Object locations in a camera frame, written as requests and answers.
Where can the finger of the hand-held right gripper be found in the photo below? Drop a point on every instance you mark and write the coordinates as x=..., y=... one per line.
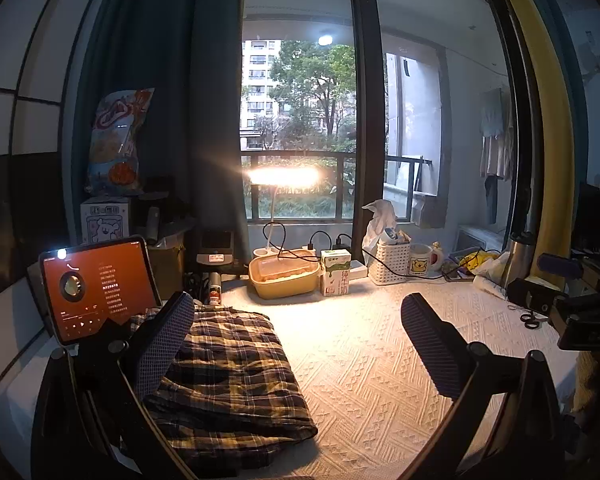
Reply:
x=560, y=266

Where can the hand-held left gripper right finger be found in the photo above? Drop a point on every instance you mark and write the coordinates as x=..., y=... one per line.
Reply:
x=432, y=345

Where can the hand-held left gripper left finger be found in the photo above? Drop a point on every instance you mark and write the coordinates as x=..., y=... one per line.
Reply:
x=165, y=340

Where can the plaid flannel shirt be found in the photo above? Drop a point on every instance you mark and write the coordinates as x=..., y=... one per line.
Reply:
x=230, y=385

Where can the person's right forearm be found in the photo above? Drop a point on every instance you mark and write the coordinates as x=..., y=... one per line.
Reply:
x=595, y=385

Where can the steel thermos bottle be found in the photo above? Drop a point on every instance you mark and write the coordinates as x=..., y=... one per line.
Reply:
x=517, y=260

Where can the black scissors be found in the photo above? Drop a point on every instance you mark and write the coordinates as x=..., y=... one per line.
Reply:
x=530, y=321

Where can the white textured tablecloth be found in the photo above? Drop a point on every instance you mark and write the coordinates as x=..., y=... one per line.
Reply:
x=380, y=385

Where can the spray can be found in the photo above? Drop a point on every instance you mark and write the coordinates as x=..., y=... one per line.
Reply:
x=214, y=292

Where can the brown cardboard box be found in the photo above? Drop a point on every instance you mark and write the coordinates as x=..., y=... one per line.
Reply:
x=167, y=270

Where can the yellow plastic bag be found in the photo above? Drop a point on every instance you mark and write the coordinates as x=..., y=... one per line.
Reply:
x=477, y=261

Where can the white bear print mug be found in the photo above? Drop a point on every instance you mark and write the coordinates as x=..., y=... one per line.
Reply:
x=422, y=262

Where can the tablet with case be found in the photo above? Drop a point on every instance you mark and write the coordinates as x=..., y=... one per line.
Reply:
x=100, y=285

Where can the white woven basket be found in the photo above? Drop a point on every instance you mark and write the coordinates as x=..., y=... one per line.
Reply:
x=387, y=262

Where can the black electronic device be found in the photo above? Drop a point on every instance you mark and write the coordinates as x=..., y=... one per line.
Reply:
x=215, y=250

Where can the white power strip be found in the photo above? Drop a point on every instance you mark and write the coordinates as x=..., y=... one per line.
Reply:
x=358, y=270

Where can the green white milk carton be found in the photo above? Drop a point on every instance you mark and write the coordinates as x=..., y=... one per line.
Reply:
x=336, y=275

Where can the yellow food container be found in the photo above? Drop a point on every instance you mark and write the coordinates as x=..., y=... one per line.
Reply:
x=280, y=280

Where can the white bear print box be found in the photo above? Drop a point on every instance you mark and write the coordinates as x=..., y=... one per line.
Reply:
x=105, y=222

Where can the yellow curtain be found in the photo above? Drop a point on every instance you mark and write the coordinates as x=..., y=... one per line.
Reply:
x=540, y=135

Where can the white plastic bag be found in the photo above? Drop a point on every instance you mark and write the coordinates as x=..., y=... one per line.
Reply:
x=380, y=217

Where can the hanging clothes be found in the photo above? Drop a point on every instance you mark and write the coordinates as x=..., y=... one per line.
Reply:
x=497, y=135

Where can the white desk lamp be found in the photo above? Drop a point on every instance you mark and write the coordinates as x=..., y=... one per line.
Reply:
x=282, y=177

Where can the colourful snack bag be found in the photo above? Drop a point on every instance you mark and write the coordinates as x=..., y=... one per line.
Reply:
x=117, y=145

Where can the black balcony railing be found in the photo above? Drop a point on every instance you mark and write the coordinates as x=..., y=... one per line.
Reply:
x=330, y=155

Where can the dark blue curtain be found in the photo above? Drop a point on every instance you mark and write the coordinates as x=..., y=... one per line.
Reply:
x=180, y=110

